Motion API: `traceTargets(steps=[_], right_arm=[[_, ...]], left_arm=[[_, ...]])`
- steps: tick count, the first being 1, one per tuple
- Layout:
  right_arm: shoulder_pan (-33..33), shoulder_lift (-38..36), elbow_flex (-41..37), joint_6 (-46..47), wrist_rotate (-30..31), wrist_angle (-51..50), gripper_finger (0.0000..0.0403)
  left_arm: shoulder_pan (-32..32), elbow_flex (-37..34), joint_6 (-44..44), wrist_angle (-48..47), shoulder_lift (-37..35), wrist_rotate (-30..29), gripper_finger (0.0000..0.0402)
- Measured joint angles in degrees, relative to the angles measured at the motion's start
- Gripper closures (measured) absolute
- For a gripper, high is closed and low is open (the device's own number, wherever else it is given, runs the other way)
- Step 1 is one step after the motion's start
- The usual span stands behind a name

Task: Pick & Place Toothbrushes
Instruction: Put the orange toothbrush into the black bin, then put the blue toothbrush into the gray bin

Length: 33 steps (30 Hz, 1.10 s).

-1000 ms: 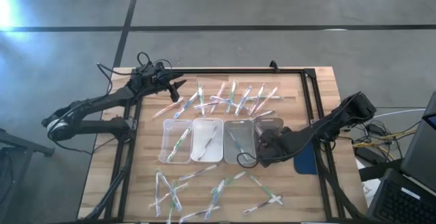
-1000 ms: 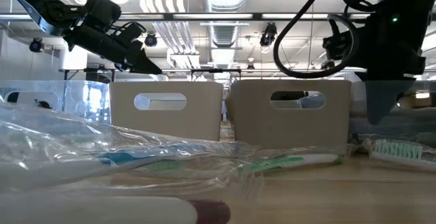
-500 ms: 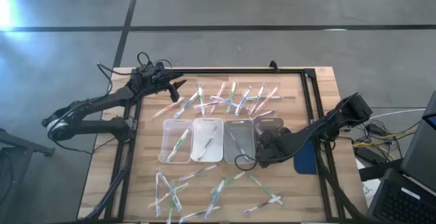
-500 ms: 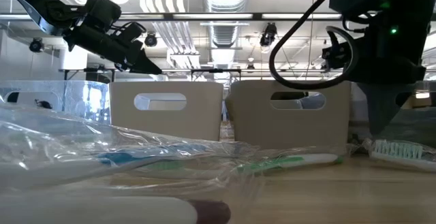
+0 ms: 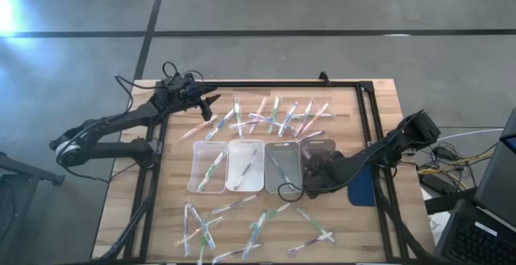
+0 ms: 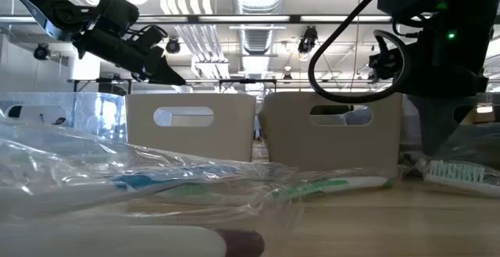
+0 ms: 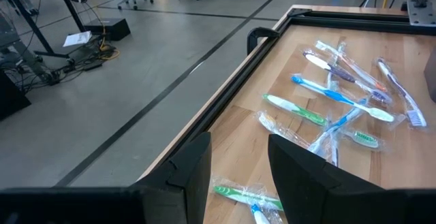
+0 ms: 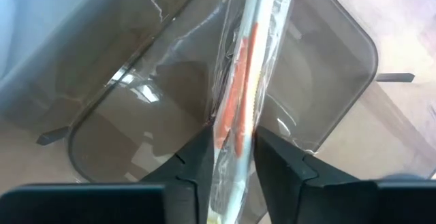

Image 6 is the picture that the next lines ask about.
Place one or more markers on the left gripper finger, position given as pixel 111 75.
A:
pixel 166 71
pixel 160 80

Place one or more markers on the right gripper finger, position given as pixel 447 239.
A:
pixel 447 112
pixel 427 116

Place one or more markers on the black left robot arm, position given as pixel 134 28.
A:
pixel 58 11

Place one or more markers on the dark translucent plastic bin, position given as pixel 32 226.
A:
pixel 488 143

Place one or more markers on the clear plastic bin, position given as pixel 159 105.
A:
pixel 78 112

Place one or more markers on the white plastic bin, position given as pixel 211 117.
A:
pixel 234 132

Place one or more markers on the blue white wrapped toothbrush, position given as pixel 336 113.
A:
pixel 133 180

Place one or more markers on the small black ceiling spotlight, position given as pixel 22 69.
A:
pixel 287 75

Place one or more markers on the grey plastic bin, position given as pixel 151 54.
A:
pixel 285 140

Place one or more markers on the purple white wrapped toothbrush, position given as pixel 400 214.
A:
pixel 117 241

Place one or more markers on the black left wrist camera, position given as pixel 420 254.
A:
pixel 150 36

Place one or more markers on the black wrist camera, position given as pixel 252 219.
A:
pixel 386 63
pixel 150 36

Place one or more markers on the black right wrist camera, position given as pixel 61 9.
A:
pixel 386 63

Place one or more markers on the black background frame bar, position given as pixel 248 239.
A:
pixel 246 81

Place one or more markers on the black ceiling light rail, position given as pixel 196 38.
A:
pixel 242 18

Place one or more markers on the silver ribbed ventilation duct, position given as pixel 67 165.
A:
pixel 258 34

